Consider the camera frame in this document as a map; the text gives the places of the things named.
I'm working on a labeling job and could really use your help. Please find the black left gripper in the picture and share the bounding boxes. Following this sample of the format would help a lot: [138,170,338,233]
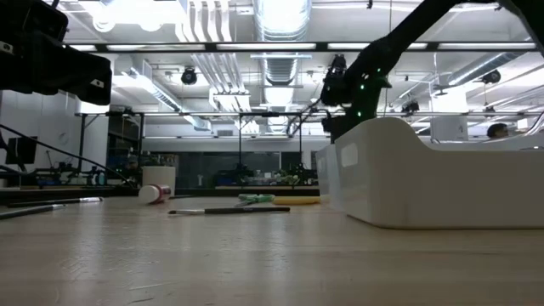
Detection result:
[0,0,114,106]

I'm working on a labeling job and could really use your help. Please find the white plastic bin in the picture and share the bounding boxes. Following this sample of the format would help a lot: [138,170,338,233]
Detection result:
[333,116,544,230]

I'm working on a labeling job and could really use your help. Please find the red paint bottle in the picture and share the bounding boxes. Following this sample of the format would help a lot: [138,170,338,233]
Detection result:
[138,184,173,206]

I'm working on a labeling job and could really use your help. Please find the black-handled paintbrush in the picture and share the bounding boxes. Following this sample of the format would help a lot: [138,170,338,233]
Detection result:
[7,196,105,208]
[167,206,292,215]
[0,203,67,221]

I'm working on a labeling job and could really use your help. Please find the dark storage shelf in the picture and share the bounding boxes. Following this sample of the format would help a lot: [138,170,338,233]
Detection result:
[108,114,144,188]

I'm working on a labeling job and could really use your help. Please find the black computer monitor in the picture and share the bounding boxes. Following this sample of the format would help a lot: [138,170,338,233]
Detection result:
[4,135,38,167]

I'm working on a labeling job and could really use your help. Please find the black overhead rig beam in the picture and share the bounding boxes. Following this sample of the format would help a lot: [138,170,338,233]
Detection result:
[63,41,539,54]

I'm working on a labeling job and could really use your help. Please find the person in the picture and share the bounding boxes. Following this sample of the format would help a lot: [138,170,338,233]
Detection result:
[486,122,510,140]

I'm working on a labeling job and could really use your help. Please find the black hanging overhead camera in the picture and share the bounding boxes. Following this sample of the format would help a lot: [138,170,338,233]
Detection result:
[329,54,348,82]

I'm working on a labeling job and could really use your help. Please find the black background rig frame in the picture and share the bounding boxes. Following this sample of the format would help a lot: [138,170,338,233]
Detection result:
[235,110,305,188]

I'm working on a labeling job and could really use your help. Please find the silver ceiling ventilation duct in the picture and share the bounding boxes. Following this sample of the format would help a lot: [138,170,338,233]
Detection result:
[253,0,314,86]

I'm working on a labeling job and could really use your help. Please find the yellow-handled scissors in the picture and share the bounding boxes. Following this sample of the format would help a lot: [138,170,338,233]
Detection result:
[271,195,331,207]

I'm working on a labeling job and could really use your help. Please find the green-handled scissors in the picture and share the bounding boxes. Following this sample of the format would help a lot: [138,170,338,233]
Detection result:
[235,193,276,208]

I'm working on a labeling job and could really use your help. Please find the black aluminium table frame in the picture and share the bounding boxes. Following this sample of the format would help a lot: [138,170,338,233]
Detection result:
[0,185,322,207]

